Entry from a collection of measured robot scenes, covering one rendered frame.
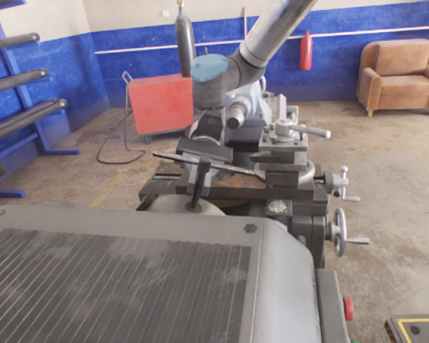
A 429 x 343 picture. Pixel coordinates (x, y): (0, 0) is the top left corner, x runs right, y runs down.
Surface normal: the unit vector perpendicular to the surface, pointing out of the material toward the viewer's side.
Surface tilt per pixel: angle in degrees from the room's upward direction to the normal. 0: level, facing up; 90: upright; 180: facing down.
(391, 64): 99
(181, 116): 90
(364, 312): 0
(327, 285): 0
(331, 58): 90
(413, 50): 84
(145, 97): 90
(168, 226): 0
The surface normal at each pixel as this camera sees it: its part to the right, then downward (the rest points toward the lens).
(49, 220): -0.10, -0.87
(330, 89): -0.20, 0.50
